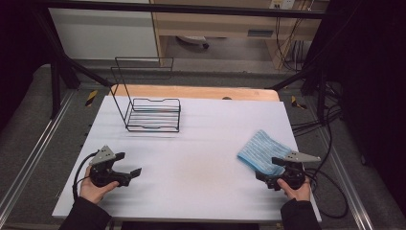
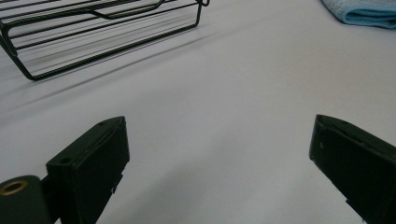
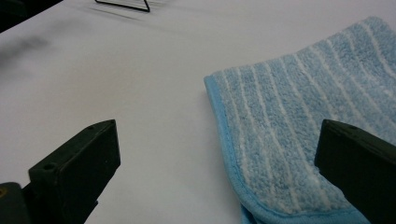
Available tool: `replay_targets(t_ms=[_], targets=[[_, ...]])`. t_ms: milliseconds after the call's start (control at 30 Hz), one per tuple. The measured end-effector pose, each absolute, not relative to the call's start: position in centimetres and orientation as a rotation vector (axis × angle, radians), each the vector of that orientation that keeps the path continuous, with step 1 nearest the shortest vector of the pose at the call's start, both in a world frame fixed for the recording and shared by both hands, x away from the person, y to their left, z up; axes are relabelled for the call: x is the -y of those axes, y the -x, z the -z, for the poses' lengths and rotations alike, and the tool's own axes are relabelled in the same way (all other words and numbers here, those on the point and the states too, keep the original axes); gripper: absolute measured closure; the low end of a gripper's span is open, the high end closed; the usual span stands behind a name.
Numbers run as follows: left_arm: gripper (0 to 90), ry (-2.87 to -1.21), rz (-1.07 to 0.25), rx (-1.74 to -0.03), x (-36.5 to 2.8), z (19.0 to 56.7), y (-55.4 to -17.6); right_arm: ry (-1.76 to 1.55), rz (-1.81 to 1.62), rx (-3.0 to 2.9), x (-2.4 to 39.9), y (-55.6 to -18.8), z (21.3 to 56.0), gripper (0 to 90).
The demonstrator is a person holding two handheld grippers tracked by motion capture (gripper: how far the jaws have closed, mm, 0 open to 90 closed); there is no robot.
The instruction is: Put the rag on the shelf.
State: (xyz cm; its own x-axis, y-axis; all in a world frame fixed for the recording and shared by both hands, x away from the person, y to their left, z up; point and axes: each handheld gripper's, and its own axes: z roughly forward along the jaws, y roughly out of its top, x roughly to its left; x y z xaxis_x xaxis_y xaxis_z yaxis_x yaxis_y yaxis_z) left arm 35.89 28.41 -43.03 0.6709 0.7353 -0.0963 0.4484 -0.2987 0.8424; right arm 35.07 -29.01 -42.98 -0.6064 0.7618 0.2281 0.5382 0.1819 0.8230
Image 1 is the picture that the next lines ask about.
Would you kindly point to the person's left hand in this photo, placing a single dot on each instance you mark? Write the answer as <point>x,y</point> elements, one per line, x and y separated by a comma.
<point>92,191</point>

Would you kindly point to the white cabinet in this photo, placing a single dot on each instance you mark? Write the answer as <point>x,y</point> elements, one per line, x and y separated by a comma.
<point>102,32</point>

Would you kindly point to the wooden desk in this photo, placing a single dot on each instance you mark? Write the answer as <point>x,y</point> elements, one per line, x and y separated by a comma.
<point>217,27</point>

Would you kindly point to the black metal stand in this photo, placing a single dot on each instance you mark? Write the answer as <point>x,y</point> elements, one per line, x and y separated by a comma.
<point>56,86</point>
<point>320,92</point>

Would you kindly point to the aluminium rail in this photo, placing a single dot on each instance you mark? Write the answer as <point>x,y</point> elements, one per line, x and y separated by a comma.
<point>348,182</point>
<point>35,150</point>

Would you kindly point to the person's right hand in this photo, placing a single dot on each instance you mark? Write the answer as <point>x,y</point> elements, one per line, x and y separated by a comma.
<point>298,194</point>

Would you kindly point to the white wall socket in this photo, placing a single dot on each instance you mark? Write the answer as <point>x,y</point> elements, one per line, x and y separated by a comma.
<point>282,4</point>

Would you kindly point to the blue striped cloth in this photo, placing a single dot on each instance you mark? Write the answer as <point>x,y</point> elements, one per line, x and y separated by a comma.
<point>261,148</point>

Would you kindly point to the black metal crossbar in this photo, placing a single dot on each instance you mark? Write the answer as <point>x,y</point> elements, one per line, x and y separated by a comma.
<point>191,9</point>

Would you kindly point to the yellow black tape strip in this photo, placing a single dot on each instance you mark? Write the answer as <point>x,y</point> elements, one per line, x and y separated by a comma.
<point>297,103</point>
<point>91,98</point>

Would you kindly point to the office chair base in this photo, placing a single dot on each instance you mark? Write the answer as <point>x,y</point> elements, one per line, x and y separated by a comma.
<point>193,40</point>

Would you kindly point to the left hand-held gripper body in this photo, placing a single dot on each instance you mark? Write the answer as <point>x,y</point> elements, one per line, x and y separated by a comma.
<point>102,156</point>

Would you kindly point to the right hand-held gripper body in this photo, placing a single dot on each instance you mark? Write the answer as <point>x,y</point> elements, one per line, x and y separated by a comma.
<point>298,157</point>

